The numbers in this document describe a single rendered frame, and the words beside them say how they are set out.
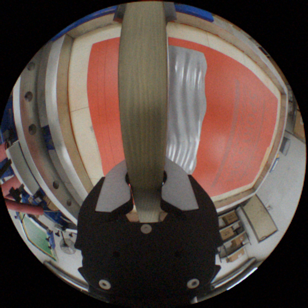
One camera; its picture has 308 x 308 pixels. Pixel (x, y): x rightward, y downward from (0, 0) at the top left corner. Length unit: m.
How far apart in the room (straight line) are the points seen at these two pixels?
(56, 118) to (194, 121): 0.24
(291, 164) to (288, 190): 0.71
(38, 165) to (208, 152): 0.36
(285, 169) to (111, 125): 3.80
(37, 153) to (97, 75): 0.19
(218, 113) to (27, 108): 0.37
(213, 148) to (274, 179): 3.72
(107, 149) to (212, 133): 0.21
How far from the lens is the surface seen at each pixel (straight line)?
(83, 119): 0.21
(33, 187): 0.30
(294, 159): 3.69
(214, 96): 0.21
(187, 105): 0.17
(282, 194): 3.91
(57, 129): 0.21
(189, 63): 0.19
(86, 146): 0.22
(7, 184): 0.54
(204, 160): 0.24
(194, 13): 0.24
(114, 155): 0.20
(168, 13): 0.16
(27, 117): 0.24
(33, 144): 0.24
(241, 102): 0.27
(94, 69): 0.20
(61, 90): 0.22
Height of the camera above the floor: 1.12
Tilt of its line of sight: 61 degrees down
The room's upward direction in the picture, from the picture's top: 174 degrees clockwise
